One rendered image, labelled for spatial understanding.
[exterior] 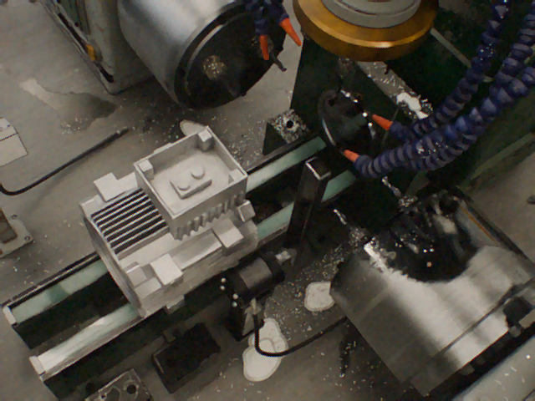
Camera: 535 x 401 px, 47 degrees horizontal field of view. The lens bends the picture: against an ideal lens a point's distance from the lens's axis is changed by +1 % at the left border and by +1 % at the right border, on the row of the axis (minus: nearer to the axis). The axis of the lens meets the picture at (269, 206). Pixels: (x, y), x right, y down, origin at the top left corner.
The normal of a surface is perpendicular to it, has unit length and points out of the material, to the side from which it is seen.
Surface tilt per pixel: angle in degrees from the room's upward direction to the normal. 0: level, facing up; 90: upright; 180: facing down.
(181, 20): 40
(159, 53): 73
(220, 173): 0
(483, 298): 13
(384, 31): 0
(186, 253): 0
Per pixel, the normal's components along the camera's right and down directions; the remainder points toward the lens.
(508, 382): 0.10, -0.49
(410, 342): -0.66, 0.19
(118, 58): 0.59, 0.73
